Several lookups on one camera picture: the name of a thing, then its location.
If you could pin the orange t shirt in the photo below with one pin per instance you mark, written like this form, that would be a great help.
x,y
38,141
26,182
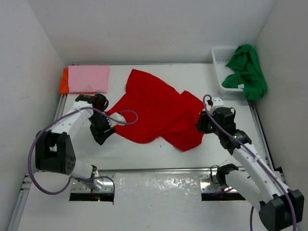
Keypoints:
x,y
64,87

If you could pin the green t shirt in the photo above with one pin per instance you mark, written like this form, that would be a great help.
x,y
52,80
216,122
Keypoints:
x,y
247,72

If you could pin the metal base plate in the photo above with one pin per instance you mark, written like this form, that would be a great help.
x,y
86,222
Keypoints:
x,y
105,183
208,186

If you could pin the pink t shirt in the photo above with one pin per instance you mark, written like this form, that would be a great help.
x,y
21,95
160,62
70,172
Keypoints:
x,y
88,78

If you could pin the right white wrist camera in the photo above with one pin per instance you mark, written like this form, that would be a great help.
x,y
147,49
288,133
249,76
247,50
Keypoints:
x,y
214,103

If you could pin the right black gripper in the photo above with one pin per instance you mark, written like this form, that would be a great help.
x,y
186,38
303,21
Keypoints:
x,y
201,123

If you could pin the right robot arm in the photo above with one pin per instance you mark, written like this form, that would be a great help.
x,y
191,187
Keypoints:
x,y
277,205

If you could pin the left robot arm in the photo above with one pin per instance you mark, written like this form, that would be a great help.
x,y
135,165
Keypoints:
x,y
54,151

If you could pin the white plastic bin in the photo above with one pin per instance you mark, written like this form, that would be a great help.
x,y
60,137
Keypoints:
x,y
221,56

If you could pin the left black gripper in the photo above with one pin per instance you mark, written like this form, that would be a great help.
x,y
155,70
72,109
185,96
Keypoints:
x,y
99,135

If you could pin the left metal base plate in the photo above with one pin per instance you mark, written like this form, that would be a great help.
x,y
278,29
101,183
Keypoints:
x,y
105,183

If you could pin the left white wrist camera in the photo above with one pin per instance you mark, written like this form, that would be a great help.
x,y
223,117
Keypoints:
x,y
116,119

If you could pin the red t shirt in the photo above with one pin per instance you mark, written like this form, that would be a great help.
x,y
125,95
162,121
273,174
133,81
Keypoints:
x,y
158,110

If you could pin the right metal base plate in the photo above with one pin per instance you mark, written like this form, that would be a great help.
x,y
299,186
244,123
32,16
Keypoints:
x,y
208,186

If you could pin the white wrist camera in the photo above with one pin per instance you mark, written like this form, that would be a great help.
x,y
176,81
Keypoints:
x,y
116,119
214,103

